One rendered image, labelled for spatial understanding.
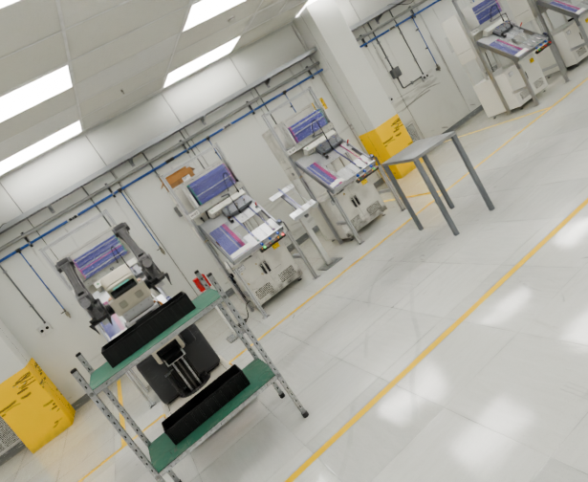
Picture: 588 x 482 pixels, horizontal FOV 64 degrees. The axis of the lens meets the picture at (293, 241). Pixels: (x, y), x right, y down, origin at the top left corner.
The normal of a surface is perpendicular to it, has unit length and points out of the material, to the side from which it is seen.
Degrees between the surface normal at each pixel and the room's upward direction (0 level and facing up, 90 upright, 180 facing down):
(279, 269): 90
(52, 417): 90
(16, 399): 90
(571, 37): 90
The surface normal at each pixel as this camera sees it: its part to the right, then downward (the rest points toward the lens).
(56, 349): 0.37, -0.02
